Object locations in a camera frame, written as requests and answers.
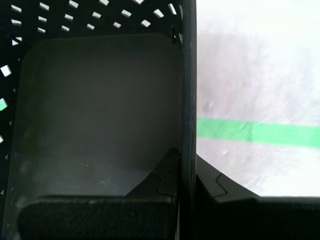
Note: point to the black perforated plastic basket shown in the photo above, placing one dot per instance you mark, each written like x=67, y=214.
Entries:
x=100, y=100

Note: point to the long green tape strip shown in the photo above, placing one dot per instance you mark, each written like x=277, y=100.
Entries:
x=262, y=133

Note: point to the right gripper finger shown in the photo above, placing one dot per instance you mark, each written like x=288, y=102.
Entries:
x=100, y=220
x=262, y=220

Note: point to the translucent plastic table cover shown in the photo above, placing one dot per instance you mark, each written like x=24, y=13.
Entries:
x=262, y=62

